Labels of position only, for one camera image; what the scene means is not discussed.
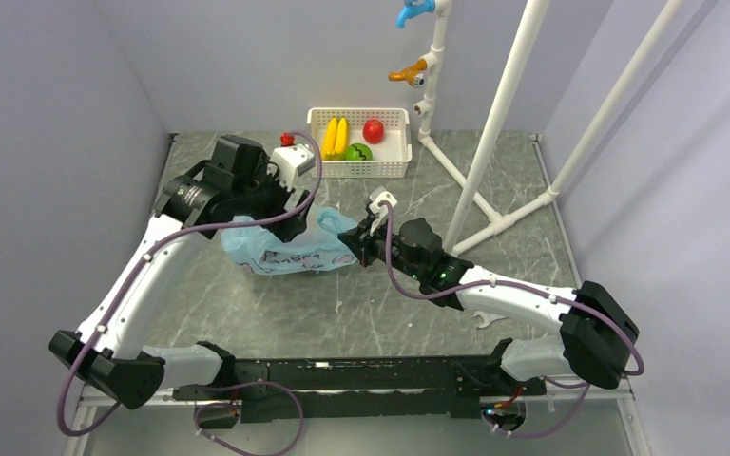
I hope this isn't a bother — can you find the orange faucet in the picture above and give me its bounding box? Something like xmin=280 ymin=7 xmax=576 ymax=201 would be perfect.
xmin=388 ymin=59 xmax=428 ymax=88

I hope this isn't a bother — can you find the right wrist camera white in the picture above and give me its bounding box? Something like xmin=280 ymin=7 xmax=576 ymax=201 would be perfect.
xmin=366 ymin=186 xmax=397 ymax=235

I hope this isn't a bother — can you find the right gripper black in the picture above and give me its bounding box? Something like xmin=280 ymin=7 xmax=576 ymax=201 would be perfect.
xmin=337 ymin=214 xmax=425 ymax=283

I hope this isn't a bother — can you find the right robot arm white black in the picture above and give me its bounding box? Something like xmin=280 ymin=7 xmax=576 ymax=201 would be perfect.
xmin=338 ymin=218 xmax=644 ymax=394

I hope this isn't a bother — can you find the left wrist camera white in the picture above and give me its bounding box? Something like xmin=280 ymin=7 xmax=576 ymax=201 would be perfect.
xmin=266 ymin=132 xmax=316 ymax=191

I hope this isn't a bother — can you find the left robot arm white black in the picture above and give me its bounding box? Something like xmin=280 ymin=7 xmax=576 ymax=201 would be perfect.
xmin=49 ymin=135 xmax=322 ymax=409

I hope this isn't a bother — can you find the white PVC pipe frame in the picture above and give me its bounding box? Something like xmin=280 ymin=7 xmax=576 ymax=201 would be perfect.
xmin=413 ymin=1 xmax=684 ymax=254

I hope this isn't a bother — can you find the green fake watermelon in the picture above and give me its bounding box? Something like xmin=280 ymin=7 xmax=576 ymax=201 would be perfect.
xmin=344 ymin=142 xmax=373 ymax=162

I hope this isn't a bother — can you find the aluminium rail frame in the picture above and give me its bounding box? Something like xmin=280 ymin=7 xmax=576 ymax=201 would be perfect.
xmin=83 ymin=372 xmax=651 ymax=455

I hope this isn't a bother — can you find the white plastic basket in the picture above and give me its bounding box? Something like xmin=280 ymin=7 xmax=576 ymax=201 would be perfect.
xmin=306 ymin=107 xmax=413 ymax=179

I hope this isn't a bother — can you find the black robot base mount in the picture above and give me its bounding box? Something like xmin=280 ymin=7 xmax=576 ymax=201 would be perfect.
xmin=173 ymin=355 xmax=547 ymax=424

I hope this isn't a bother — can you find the red fake apple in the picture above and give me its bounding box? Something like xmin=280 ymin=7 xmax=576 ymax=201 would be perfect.
xmin=362 ymin=119 xmax=385 ymax=144

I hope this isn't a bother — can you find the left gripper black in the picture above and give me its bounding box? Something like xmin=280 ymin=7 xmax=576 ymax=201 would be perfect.
xmin=233 ymin=156 xmax=314 ymax=242

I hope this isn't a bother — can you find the silver wrench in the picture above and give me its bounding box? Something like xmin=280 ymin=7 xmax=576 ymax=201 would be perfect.
xmin=471 ymin=311 xmax=506 ymax=330

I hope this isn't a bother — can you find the light blue plastic bag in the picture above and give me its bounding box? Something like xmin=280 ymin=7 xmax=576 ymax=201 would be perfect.
xmin=221 ymin=205 xmax=357 ymax=276

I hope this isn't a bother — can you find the yellow fake banana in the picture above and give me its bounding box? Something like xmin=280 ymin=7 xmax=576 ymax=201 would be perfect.
xmin=321 ymin=117 xmax=349 ymax=161

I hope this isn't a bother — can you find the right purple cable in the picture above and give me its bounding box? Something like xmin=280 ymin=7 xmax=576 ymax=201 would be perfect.
xmin=382 ymin=202 xmax=645 ymax=379

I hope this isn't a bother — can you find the blue faucet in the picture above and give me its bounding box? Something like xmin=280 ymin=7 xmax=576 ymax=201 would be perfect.
xmin=395 ymin=0 xmax=436 ymax=29

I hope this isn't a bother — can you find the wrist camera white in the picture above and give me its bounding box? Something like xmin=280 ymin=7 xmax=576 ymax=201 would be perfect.
xmin=266 ymin=132 xmax=316 ymax=191
xmin=366 ymin=186 xmax=397 ymax=235

